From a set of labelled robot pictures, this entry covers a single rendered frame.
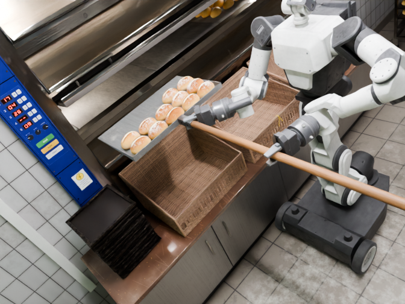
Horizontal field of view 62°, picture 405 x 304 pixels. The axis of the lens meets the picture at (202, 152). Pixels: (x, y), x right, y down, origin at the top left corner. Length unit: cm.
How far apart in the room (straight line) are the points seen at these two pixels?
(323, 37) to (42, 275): 184
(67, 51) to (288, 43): 103
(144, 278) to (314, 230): 103
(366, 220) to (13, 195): 192
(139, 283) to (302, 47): 134
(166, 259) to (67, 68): 107
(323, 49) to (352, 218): 118
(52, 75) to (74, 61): 12
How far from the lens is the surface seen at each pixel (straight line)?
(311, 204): 234
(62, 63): 180
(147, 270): 187
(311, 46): 139
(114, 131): 171
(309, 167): 108
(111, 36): 188
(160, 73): 207
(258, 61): 165
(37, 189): 192
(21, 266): 211
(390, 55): 117
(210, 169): 213
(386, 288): 223
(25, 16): 174
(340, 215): 227
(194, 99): 156
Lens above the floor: 200
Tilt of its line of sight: 38 degrees down
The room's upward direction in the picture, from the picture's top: 25 degrees counter-clockwise
